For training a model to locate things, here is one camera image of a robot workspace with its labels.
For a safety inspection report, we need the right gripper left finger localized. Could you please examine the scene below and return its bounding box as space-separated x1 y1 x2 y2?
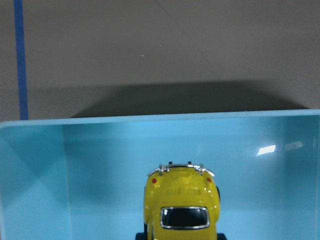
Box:
135 232 147 240

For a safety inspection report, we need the yellow beetle toy car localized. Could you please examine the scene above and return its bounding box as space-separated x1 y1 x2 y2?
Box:
143 161 221 240

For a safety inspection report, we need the light blue plastic bin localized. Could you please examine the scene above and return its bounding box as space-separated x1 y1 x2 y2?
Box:
0 109 320 240

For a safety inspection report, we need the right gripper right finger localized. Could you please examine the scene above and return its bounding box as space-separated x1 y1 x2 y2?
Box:
217 232 227 240

